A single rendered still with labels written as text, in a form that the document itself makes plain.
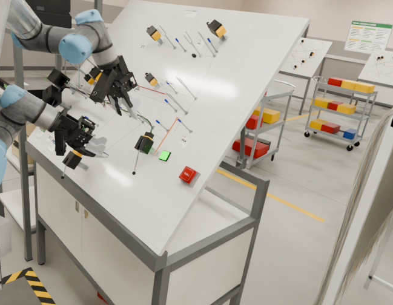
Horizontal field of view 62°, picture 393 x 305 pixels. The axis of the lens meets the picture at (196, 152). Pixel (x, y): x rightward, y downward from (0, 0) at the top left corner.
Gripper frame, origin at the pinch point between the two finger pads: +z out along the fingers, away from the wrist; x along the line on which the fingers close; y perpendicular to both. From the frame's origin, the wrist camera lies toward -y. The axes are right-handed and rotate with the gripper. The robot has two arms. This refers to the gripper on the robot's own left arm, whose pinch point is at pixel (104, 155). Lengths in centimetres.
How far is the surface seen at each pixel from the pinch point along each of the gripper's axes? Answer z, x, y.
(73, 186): 7.6, 18.0, -38.0
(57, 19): -32, 108, -18
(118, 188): 16.6, 5.5, -15.6
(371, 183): 55, -26, 60
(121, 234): 21.8, -12.5, -18.7
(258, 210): 75, 6, 11
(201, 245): 49, -15, -4
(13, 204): 10, 76, -139
